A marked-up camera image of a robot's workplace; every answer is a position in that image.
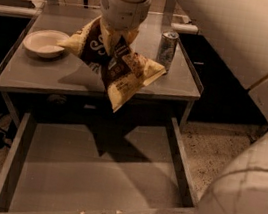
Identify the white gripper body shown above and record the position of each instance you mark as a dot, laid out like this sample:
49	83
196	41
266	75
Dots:
124	12

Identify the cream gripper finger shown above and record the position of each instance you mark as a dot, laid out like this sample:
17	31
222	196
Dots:
130	35
110	37

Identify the brown sea salt chip bag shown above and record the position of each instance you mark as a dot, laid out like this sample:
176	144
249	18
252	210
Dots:
123	74

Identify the grey counter cabinet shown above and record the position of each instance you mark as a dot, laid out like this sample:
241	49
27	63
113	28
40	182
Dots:
67	75

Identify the grey open top drawer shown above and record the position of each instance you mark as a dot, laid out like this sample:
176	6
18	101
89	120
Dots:
95	166

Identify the silver beverage can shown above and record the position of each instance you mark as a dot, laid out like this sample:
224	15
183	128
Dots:
167	47

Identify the white paper bowl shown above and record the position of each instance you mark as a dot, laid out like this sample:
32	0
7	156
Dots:
45	43

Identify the white horizontal rail pipe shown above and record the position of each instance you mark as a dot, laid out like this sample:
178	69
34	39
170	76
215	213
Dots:
185	28

